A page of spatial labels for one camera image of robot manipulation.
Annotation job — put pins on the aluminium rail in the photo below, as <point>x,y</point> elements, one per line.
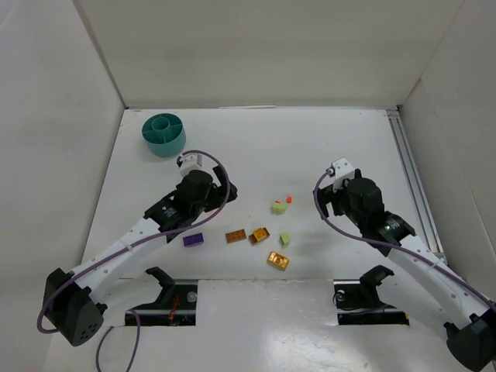
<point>428,228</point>

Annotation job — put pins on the small light green lego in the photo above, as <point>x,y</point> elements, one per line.
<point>285,239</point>

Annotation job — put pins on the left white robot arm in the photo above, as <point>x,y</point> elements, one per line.
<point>74,302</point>

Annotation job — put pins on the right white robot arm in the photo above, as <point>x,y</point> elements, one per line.
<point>462,316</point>

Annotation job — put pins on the orange translucent lego brick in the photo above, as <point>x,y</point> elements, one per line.
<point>258,235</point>

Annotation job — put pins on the brown flat lego plate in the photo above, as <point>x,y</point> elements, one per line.
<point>236,236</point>

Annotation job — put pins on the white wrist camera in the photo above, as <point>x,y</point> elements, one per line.
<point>188,162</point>
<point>342,170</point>

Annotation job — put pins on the light green lego piece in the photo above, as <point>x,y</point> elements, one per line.
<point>279,208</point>

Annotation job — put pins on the teal round divided container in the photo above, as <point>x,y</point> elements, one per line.
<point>164,134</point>

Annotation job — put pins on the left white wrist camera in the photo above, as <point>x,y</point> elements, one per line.
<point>188,162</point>

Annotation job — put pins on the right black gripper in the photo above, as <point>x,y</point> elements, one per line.
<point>327,195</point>

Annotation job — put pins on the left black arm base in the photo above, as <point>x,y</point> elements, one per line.
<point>174,305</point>

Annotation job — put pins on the yellow lego brick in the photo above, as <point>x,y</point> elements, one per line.
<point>277,260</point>

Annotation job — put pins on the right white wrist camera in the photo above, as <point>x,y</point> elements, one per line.
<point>342,170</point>

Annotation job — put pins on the purple long lego brick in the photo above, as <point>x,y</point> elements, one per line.
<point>193,240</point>

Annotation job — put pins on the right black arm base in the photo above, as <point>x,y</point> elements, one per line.
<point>357,301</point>

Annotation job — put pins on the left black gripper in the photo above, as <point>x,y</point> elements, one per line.
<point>223,185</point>

